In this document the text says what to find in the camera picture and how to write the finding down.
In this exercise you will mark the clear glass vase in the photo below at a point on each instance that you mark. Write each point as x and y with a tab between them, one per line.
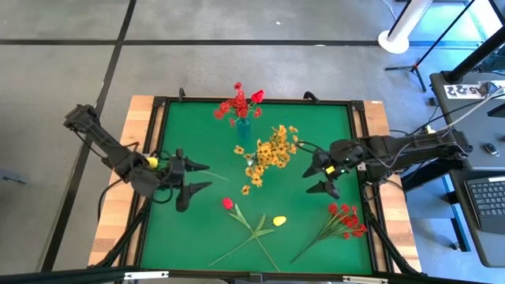
249	159

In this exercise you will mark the grey floor object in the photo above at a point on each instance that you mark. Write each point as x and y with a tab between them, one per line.
13	178

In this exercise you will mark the black key fob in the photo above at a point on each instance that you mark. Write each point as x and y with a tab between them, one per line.
491	149

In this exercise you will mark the black keyboard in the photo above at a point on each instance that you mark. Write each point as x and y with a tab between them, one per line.
489	197

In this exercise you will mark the black clamp hook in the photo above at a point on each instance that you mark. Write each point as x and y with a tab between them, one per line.
311	96
182	94

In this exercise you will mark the white pole with round base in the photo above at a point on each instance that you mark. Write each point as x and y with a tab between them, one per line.
394	41

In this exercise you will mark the blue glass vase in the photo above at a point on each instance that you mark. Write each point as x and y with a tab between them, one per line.
244	128

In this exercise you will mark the black aluminium table frame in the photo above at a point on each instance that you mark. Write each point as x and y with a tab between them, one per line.
197	272

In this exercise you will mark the green table mat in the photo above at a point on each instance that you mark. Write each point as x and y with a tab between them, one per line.
197	244

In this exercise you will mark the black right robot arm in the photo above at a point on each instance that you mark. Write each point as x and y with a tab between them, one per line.
414	152

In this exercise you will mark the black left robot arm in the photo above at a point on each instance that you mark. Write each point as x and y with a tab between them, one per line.
110	146

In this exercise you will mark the red flower bunch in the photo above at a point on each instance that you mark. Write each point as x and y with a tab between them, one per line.
236	106
349	221

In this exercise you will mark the white handwritten label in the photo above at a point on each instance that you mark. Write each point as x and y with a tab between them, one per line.
461	90

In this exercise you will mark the thick black stand pole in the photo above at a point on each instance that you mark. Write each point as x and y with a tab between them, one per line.
477	55

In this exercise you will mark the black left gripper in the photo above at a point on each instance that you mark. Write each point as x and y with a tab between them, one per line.
169	175

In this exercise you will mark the black tripod stand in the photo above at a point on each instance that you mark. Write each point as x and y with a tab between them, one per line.
415	68

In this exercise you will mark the silver aluminium bracket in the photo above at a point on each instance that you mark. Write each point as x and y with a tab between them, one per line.
365	279
146	275

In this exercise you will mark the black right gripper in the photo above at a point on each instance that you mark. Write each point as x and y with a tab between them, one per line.
345	155

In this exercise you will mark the dark grey side desk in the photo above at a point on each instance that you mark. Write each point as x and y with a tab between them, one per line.
465	244

